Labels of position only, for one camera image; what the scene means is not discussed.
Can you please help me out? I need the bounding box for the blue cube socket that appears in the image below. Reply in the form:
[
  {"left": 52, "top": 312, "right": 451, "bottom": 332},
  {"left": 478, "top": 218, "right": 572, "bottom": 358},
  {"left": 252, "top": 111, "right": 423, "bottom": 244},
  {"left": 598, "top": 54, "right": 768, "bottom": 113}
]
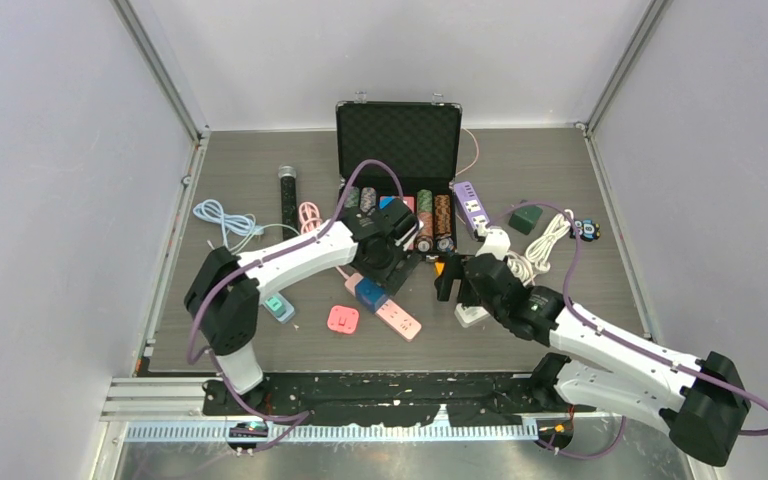
[{"left": 353, "top": 277, "right": 389, "bottom": 313}]

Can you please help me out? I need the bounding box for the dark green cube adapter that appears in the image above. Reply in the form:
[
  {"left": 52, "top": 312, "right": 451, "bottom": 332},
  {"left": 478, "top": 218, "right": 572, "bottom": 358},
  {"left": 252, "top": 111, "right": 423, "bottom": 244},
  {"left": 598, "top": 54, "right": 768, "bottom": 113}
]
[{"left": 508, "top": 205, "right": 543, "bottom": 235}]

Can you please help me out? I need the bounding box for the pink square adapter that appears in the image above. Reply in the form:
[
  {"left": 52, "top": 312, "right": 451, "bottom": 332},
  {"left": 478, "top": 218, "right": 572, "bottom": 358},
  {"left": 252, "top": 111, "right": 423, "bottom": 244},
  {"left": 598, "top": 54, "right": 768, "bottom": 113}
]
[{"left": 326, "top": 305, "right": 360, "bottom": 335}]

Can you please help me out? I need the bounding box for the teal small cube adapter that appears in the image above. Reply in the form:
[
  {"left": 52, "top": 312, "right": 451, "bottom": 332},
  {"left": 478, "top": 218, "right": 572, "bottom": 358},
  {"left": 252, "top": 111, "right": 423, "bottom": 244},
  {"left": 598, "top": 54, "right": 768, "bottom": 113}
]
[{"left": 264, "top": 297, "right": 286, "bottom": 317}]

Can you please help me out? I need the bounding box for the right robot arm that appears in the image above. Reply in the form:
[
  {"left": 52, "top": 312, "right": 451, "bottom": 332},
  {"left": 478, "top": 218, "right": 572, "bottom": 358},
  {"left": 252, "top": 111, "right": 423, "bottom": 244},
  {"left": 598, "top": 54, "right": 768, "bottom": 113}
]
[{"left": 435, "top": 254, "right": 751, "bottom": 467}]

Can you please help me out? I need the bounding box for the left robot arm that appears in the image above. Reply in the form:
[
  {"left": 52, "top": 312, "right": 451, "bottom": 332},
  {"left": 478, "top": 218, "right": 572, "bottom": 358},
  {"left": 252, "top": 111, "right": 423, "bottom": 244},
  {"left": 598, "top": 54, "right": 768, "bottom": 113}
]
[{"left": 183, "top": 200, "right": 421, "bottom": 414}]

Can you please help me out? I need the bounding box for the white power strip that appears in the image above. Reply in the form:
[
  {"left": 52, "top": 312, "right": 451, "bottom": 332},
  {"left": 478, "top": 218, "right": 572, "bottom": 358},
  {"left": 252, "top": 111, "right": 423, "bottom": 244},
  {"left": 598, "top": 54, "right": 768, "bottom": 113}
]
[{"left": 454, "top": 303, "right": 491, "bottom": 328}]

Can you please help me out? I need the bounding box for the purple power strip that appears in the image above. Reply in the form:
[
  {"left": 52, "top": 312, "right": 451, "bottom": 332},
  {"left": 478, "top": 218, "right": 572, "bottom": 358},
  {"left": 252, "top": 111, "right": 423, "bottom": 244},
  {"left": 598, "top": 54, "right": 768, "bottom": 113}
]
[{"left": 453, "top": 181, "right": 490, "bottom": 240}]

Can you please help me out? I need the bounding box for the pink power strip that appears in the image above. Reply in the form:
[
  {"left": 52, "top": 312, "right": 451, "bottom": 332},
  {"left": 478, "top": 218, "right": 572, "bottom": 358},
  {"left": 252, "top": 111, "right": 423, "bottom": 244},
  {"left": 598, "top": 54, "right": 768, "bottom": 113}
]
[{"left": 344, "top": 273, "right": 422, "bottom": 342}]

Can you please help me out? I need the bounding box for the black poker chip case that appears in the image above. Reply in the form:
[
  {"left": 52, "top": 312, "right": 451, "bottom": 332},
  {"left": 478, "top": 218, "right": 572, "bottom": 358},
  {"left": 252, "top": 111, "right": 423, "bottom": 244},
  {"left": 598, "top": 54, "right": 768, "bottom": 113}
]
[{"left": 335, "top": 101, "right": 463, "bottom": 256}]

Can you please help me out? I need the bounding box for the blue owl toy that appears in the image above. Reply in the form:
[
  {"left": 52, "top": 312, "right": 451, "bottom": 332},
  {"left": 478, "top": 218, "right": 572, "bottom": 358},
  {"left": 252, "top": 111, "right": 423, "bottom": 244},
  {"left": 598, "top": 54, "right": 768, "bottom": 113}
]
[{"left": 569, "top": 219, "right": 601, "bottom": 242}]

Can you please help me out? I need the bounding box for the black cylinder tube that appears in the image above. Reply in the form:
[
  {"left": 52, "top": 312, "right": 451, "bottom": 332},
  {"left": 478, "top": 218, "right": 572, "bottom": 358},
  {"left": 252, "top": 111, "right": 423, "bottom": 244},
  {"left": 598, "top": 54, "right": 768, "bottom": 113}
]
[{"left": 278, "top": 165, "right": 299, "bottom": 240}]

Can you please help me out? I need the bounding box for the light blue power strip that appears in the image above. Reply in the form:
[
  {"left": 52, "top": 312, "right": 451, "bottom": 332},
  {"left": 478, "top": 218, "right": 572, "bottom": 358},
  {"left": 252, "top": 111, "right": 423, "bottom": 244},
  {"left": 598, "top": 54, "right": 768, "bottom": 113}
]
[{"left": 261, "top": 292, "right": 296, "bottom": 324}]

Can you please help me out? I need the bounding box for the white coiled cable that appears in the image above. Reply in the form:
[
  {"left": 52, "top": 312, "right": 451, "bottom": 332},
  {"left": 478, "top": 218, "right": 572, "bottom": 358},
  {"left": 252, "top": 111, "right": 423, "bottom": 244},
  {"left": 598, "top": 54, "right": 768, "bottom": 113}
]
[{"left": 503, "top": 209, "right": 575, "bottom": 280}]

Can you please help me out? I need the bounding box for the pink coiled cable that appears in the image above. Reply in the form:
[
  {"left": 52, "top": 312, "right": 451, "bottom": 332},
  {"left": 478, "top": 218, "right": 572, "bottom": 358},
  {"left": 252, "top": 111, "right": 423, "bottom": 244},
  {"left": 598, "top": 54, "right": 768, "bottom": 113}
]
[{"left": 297, "top": 201, "right": 324, "bottom": 236}]

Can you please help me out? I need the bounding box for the light blue coiled cable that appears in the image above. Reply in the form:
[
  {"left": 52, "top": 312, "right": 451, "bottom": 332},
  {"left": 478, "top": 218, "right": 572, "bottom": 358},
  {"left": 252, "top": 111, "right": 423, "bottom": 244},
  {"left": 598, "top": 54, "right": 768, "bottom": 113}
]
[{"left": 192, "top": 198, "right": 273, "bottom": 256}]

